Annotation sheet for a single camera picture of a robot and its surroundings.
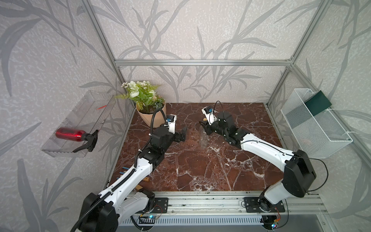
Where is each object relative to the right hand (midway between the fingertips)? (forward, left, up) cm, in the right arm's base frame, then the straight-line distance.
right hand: (201, 119), depth 81 cm
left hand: (-4, +12, +1) cm, 13 cm away
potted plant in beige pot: (+19, +35, -11) cm, 41 cm away
